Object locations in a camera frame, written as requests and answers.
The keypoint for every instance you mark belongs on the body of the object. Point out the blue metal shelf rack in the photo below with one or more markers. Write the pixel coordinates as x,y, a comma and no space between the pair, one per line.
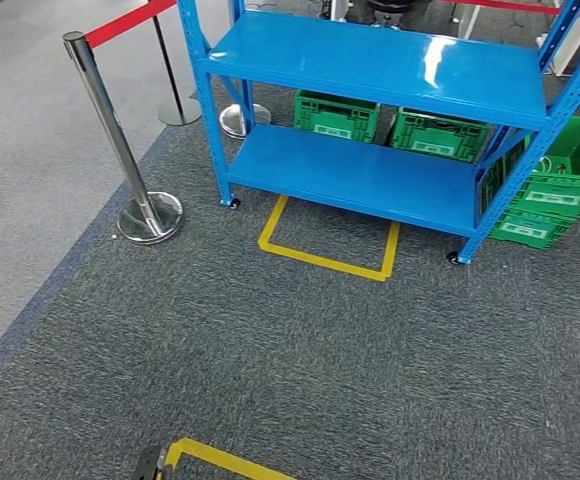
370,60

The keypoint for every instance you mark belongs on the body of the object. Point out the green plastic crate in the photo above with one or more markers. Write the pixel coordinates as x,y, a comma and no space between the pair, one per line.
570,179
435,136
530,230
335,116

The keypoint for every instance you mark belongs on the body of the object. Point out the chrome stanchion base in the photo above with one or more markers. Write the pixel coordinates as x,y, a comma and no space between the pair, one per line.
230,122
177,112

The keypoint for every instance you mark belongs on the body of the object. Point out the white desk panel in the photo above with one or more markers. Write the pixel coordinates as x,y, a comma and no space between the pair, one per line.
577,36
339,8

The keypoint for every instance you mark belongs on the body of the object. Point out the black office chair base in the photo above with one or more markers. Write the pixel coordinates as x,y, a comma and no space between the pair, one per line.
393,8

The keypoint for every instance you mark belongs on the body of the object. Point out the black robot left foot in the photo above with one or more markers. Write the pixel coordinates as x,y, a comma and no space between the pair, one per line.
147,464

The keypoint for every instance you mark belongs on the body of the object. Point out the red barrier belt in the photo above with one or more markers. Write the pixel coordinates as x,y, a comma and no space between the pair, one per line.
510,6
125,22

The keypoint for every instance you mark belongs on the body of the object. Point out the chrome stanchion post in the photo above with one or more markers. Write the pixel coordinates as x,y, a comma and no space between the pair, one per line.
110,126

